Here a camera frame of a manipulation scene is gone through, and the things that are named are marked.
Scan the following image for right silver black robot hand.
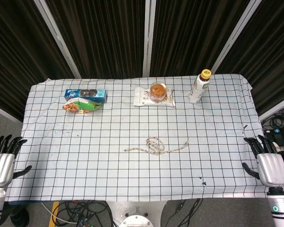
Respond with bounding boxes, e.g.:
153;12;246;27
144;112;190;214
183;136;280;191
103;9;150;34
241;134;284;188

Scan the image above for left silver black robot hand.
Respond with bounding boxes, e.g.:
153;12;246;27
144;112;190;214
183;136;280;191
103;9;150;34
0;134;33;187

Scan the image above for beige braided rope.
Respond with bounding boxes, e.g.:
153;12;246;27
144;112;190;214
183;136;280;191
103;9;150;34
124;136;189;156

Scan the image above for black power strip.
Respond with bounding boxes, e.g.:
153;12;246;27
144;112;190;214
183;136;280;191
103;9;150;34
262;129;284;143

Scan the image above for yellow floor tape strip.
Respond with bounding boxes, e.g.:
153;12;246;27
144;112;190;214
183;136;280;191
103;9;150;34
50;201;60;224

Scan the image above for green snack bag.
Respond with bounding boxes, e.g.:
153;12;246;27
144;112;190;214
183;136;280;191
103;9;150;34
62;98;104;115

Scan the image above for yellow-capped drink bottle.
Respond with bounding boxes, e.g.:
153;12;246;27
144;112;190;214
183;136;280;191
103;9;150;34
188;69;212;105

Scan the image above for dark pleated curtain panel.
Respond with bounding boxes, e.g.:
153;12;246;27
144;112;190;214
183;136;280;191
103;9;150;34
0;0;73;122
45;0;146;79
150;0;254;78
215;0;284;117

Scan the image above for blue cookie box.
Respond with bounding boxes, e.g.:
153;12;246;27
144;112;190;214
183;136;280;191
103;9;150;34
64;88;108;104

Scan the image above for white black grid tablecloth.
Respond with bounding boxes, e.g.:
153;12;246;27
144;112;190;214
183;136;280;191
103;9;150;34
4;73;274;203

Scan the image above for clear jar with orange content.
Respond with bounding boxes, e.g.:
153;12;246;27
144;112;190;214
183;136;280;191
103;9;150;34
149;82;168;103

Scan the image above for white red snack bag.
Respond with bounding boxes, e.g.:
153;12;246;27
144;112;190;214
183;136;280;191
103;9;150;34
133;86;176;108

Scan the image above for coiled black cables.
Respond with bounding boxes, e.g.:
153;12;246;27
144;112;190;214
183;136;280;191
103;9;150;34
261;108;284;133

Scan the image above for black floor cable bundle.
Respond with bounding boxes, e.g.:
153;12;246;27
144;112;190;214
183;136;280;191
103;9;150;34
166;198;204;227

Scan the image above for black floor cable tangle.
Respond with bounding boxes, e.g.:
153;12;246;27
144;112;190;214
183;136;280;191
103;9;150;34
41;200;114;227

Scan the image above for grey metal frame post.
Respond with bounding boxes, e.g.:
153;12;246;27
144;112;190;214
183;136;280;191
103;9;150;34
34;0;82;79
142;0;157;78
211;0;263;74

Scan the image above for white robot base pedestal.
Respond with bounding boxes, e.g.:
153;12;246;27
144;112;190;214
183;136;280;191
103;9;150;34
107;200;171;227

